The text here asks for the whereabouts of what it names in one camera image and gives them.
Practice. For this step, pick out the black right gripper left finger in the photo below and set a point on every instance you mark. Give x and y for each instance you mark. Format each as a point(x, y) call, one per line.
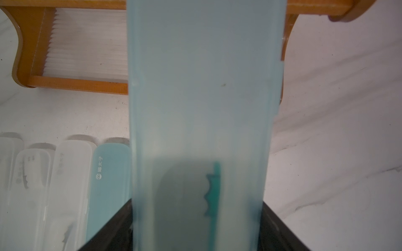
point(116, 234)

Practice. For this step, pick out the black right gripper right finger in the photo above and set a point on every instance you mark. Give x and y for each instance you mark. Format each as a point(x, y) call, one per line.
point(274, 235)

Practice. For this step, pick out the clear pencil case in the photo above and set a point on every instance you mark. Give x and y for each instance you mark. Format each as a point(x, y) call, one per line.
point(67, 208)
point(10, 147)
point(25, 216)

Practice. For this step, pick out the wooden three-tier shelf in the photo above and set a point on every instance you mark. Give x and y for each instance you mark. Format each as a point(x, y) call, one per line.
point(78, 47)

